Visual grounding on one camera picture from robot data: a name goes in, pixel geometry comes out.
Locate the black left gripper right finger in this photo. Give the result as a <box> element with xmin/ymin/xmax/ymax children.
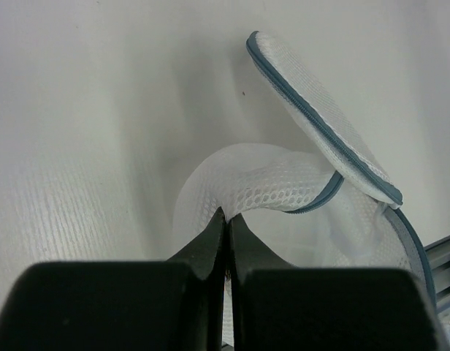
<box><xmin>228</xmin><ymin>216</ymin><xmax>450</xmax><ymax>350</ymax></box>

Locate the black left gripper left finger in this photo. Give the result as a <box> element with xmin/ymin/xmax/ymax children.
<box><xmin>0</xmin><ymin>209</ymin><xmax>225</xmax><ymax>350</ymax></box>

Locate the blue-zipper white mesh laundry bag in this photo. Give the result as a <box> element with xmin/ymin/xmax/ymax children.
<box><xmin>172</xmin><ymin>31</ymin><xmax>435</xmax><ymax>295</ymax></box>

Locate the aluminium rail table edge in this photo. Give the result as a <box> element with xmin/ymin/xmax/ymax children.
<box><xmin>425</xmin><ymin>235</ymin><xmax>450</xmax><ymax>344</ymax></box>

